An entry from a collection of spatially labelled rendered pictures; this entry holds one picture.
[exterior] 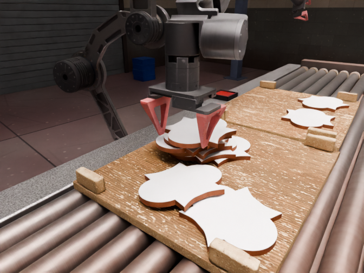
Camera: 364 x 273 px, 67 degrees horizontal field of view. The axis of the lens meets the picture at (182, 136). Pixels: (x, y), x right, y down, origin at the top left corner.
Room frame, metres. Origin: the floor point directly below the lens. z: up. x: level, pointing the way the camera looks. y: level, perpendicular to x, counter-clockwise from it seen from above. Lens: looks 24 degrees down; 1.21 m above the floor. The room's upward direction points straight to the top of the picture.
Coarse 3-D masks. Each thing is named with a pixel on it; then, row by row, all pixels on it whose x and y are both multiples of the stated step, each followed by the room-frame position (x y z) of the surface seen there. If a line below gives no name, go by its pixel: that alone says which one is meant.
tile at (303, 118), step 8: (288, 112) 0.75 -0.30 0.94; (296, 112) 0.74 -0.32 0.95; (304, 112) 0.74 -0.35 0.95; (312, 112) 0.74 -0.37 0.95; (320, 112) 0.74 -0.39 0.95; (288, 120) 0.69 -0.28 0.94; (296, 120) 0.67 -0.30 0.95; (304, 120) 0.67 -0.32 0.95; (312, 120) 0.67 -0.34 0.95; (320, 120) 0.67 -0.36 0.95; (328, 120) 0.67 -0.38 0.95; (304, 128) 0.64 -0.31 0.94; (320, 128) 0.64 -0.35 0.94
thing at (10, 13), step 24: (0, 0) 4.44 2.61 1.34; (24, 0) 4.67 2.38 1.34; (48, 0) 4.93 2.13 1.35; (72, 0) 5.22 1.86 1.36; (96, 0) 5.56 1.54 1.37; (120, 0) 5.89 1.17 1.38; (0, 24) 4.38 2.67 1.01; (24, 24) 4.63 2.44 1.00; (48, 24) 4.88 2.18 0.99; (72, 24) 5.18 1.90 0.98; (96, 24) 5.52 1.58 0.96; (0, 48) 4.32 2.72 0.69; (24, 48) 4.57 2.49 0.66; (48, 48) 4.83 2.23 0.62; (72, 48) 5.13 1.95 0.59; (120, 48) 5.88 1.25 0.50; (0, 72) 4.26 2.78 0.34; (24, 72) 4.51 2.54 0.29; (48, 72) 4.78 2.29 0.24; (120, 72) 5.82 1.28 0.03
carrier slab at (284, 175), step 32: (128, 160) 0.48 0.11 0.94; (160, 160) 0.48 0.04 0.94; (256, 160) 0.48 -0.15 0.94; (288, 160) 0.48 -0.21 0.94; (320, 160) 0.48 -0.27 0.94; (128, 192) 0.38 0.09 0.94; (256, 192) 0.38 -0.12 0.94; (288, 192) 0.38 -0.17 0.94; (320, 192) 0.39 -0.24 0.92; (160, 224) 0.30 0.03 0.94; (192, 224) 0.30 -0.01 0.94; (288, 224) 0.30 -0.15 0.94; (192, 256) 0.25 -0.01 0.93; (256, 256) 0.25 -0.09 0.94
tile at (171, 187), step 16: (160, 176) 0.40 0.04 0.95; (176, 176) 0.40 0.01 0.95; (192, 176) 0.40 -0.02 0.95; (208, 176) 0.39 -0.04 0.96; (144, 192) 0.35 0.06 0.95; (160, 192) 0.35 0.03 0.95; (176, 192) 0.35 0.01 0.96; (192, 192) 0.35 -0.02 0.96; (208, 192) 0.35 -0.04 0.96; (224, 192) 0.35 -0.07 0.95
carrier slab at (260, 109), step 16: (240, 96) 0.93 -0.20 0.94; (256, 96) 0.93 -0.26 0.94; (272, 96) 0.93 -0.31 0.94; (288, 96) 0.93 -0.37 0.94; (304, 96) 0.93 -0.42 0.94; (320, 96) 0.93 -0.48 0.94; (240, 112) 0.77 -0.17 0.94; (256, 112) 0.77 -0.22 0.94; (272, 112) 0.77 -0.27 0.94; (336, 112) 0.77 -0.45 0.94; (352, 112) 0.77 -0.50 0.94; (256, 128) 0.65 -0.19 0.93; (272, 128) 0.64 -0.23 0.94; (288, 128) 0.64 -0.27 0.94; (336, 128) 0.64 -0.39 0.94; (336, 144) 0.55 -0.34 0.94
